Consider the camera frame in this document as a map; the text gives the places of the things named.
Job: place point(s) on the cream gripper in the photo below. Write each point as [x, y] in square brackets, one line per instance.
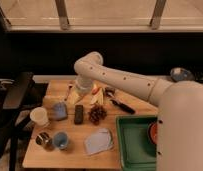
[75, 96]

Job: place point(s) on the blue sponge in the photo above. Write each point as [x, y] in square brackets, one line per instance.
[59, 111]

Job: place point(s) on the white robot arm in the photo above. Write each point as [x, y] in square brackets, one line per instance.
[180, 110]

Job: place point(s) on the white plastic cup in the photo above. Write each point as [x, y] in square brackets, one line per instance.
[39, 116]

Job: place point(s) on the blue cup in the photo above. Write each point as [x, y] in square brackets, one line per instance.
[60, 140]

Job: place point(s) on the black remote control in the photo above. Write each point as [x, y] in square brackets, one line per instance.
[79, 112]

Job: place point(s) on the bunch of dark grapes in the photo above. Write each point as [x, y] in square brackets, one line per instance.
[96, 113]

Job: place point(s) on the small dark metal object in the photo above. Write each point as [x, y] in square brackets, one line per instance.
[109, 90]

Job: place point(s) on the light blue cloth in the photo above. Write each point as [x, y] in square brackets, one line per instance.
[99, 141]

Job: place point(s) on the metal can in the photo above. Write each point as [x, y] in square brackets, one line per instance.
[43, 139]

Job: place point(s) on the black chair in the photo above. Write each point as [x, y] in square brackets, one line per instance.
[11, 105]

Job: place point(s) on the green plastic tray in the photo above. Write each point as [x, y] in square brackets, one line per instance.
[137, 152]

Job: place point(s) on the orange bowl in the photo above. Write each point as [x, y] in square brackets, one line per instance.
[152, 132]

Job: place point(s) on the black handled peeler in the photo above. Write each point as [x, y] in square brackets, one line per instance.
[121, 105]

